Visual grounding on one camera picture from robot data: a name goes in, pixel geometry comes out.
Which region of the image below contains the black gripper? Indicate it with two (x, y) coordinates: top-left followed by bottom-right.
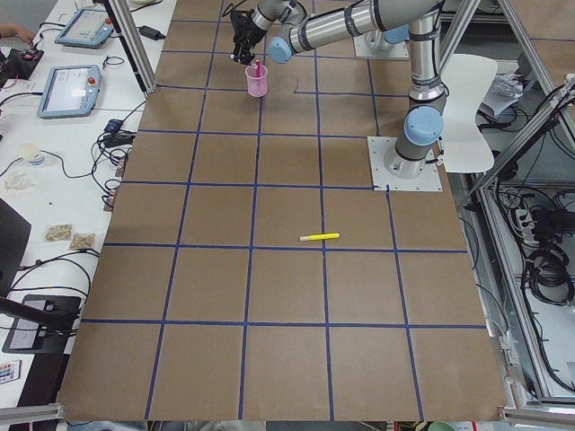
(230, 11), (270, 64)

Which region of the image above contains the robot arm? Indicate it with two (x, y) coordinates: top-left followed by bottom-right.
(225, 0), (447, 180)
(363, 25), (409, 51)

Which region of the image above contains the pink mesh cup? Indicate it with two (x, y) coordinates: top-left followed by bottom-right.
(244, 63), (268, 98)

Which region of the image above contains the black power adapter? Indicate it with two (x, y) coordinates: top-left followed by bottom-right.
(137, 25), (165, 40)

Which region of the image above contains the far blue teach pendant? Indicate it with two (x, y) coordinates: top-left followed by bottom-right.
(55, 8), (114, 48)

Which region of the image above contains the blue teach pendant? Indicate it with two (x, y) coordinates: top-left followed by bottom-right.
(37, 65), (102, 119)
(55, 8), (114, 48)

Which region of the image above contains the near blue teach pendant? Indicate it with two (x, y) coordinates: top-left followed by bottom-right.
(37, 65), (102, 119)

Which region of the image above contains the yellow marker pen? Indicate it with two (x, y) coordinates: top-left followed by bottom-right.
(299, 233), (341, 242)

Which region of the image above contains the white plastic chair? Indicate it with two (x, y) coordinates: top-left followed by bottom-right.
(441, 54), (498, 173)

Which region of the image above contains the small remote control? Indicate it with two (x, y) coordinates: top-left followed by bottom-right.
(0, 359), (22, 384)

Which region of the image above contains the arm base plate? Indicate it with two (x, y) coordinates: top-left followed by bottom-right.
(367, 136), (443, 192)
(354, 28), (409, 61)

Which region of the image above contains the aluminium frame post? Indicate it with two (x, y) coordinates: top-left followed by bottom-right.
(102, 0), (157, 94)

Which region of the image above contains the black camera stand base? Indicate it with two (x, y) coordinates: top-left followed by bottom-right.
(1, 295), (81, 354)

